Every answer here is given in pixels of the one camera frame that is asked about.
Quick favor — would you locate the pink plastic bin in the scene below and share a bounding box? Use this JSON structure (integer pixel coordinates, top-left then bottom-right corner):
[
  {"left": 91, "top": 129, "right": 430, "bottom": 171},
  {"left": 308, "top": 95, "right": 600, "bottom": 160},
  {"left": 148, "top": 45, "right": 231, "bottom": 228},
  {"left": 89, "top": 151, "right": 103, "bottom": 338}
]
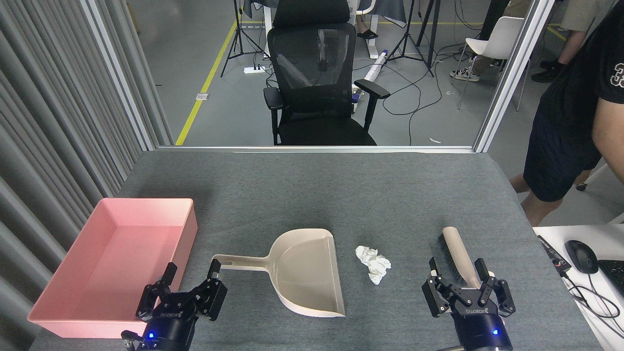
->
[{"left": 27, "top": 197, "right": 198, "bottom": 340}]

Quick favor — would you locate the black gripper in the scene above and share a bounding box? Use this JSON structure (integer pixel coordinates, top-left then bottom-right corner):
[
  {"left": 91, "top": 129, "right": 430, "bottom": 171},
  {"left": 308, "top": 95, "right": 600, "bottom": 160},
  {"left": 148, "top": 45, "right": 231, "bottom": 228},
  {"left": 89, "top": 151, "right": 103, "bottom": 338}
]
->
[
  {"left": 136, "top": 259, "right": 228, "bottom": 351},
  {"left": 422, "top": 257, "right": 516, "bottom": 351}
]

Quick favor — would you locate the black remote device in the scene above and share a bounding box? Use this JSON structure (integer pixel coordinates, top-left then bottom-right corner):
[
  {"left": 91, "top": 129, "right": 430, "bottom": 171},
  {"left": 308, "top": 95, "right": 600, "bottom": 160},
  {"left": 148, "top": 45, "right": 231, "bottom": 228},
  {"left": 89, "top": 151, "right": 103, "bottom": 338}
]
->
[{"left": 537, "top": 235, "right": 572, "bottom": 273}]

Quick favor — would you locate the silver frame post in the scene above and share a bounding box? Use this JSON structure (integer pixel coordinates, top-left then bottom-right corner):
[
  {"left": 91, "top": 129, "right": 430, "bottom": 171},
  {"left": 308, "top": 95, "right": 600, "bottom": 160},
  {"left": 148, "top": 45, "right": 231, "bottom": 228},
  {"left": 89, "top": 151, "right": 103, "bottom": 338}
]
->
[
  {"left": 80, "top": 0, "right": 159, "bottom": 152},
  {"left": 474, "top": 0, "right": 556, "bottom": 153}
]

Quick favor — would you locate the white paper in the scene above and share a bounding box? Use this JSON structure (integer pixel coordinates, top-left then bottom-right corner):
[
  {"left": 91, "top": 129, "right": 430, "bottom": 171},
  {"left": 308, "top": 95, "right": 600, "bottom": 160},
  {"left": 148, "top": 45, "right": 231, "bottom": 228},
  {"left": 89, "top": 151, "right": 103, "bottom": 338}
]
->
[
  {"left": 355, "top": 245, "right": 380, "bottom": 266},
  {"left": 368, "top": 254, "right": 392, "bottom": 285}
]

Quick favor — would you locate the black mouse cable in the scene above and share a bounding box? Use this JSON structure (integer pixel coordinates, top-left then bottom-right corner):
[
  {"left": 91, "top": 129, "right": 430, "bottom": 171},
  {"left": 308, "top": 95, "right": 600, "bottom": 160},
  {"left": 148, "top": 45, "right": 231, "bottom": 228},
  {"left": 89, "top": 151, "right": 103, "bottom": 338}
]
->
[{"left": 561, "top": 271, "right": 621, "bottom": 318}]

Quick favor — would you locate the beige brush with black bristles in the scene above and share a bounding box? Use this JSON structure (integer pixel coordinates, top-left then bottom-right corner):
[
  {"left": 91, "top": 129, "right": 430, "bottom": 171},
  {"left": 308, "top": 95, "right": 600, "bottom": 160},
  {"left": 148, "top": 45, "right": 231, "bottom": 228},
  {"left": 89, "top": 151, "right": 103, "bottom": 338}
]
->
[{"left": 437, "top": 227, "right": 483, "bottom": 289}]

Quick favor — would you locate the black floor cable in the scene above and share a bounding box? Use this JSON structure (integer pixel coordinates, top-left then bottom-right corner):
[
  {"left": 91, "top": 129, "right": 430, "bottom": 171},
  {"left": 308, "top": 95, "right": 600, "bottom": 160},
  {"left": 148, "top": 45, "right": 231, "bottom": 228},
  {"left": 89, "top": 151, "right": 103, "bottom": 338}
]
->
[{"left": 380, "top": 58, "right": 444, "bottom": 146}]

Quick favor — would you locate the black computer mouse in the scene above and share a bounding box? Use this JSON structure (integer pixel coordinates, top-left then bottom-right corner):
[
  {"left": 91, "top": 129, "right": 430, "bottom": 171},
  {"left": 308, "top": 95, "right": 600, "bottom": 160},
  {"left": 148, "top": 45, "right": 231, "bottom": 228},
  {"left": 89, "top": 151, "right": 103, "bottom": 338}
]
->
[{"left": 565, "top": 240, "right": 599, "bottom": 274}]

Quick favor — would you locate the grey curtain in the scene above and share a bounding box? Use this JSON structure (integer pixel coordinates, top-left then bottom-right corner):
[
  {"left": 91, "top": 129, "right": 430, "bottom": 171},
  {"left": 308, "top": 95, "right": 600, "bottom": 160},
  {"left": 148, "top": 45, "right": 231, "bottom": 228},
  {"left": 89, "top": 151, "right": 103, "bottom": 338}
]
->
[{"left": 0, "top": 0, "right": 174, "bottom": 351}]

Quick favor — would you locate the black tripod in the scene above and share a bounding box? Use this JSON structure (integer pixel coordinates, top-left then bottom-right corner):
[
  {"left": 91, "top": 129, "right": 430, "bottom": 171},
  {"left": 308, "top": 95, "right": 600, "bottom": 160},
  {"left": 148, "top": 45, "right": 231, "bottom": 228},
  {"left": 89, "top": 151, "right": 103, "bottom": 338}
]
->
[
  {"left": 220, "top": 0, "right": 266, "bottom": 78},
  {"left": 385, "top": 0, "right": 442, "bottom": 78}
]

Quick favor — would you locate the white side table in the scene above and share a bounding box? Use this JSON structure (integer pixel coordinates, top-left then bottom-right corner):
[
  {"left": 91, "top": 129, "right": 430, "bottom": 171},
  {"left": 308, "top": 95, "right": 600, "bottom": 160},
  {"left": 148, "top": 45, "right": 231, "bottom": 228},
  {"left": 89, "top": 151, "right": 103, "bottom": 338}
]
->
[{"left": 532, "top": 224, "right": 624, "bottom": 351}]

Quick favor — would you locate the chair leg with caster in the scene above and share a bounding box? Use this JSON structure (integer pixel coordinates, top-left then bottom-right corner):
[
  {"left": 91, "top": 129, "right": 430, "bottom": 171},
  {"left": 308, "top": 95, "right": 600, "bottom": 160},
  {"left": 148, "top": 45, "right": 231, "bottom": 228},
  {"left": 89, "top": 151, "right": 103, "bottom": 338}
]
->
[{"left": 575, "top": 163, "right": 610, "bottom": 192}]

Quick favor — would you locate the black keyboard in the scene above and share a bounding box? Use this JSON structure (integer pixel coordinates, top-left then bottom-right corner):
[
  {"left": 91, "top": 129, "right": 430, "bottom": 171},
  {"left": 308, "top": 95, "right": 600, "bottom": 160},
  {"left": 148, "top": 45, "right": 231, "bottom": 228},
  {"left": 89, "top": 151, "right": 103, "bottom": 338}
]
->
[{"left": 598, "top": 259, "right": 624, "bottom": 295}]

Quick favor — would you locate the beige plastic dustpan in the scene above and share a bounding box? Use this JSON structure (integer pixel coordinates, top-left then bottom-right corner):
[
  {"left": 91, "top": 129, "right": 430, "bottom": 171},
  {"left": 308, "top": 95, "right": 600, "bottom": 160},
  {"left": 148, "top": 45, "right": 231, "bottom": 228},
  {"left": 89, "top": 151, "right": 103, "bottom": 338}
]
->
[{"left": 211, "top": 228, "right": 346, "bottom": 318}]

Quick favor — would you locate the black mesh office chair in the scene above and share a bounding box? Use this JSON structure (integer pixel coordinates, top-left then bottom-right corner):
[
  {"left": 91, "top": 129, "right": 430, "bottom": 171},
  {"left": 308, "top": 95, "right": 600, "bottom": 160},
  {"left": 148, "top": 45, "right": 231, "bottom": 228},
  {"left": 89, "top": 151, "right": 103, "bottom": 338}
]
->
[{"left": 263, "top": 0, "right": 391, "bottom": 146}]

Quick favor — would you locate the white plastic chair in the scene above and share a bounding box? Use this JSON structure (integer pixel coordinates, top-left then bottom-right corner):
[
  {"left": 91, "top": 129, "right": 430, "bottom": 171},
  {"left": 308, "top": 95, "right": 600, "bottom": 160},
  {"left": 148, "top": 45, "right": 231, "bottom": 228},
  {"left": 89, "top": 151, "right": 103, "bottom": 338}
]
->
[{"left": 451, "top": 16, "right": 529, "bottom": 112}]

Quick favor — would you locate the person's foot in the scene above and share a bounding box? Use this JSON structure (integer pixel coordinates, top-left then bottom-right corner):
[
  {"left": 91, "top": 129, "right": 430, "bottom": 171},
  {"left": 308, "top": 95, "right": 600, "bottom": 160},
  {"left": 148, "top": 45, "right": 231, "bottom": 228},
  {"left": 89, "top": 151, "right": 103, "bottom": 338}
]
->
[{"left": 356, "top": 17, "right": 379, "bottom": 40}]

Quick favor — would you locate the person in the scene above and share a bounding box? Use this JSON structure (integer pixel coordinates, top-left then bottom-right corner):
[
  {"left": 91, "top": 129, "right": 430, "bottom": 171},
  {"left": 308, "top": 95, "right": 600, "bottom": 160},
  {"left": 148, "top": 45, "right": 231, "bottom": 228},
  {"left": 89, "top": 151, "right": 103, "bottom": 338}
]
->
[
  {"left": 449, "top": 0, "right": 510, "bottom": 82},
  {"left": 531, "top": 0, "right": 605, "bottom": 82},
  {"left": 508, "top": 0, "right": 624, "bottom": 227}
]

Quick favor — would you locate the silver frame rail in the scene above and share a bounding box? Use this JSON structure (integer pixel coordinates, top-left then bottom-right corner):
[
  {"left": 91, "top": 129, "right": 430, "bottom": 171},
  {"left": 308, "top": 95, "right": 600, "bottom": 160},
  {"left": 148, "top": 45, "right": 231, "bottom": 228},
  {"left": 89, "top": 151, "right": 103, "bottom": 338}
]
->
[{"left": 156, "top": 145, "right": 476, "bottom": 154}]

